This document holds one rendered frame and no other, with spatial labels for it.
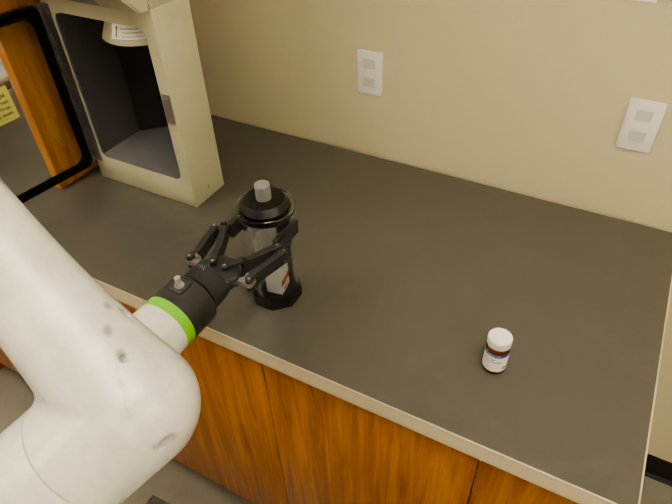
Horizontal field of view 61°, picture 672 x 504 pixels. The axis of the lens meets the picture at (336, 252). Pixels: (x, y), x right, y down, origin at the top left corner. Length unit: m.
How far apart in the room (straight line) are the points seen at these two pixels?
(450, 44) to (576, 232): 0.51
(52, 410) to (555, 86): 1.15
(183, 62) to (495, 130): 0.73
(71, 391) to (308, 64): 1.20
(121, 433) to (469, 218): 1.00
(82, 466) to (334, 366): 0.57
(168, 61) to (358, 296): 0.62
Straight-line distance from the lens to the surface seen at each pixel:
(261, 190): 1.00
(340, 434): 1.23
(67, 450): 0.58
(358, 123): 1.59
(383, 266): 1.23
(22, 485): 0.61
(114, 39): 1.37
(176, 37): 1.29
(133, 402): 0.55
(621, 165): 1.44
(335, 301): 1.15
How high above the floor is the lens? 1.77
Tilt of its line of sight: 41 degrees down
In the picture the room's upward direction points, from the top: 2 degrees counter-clockwise
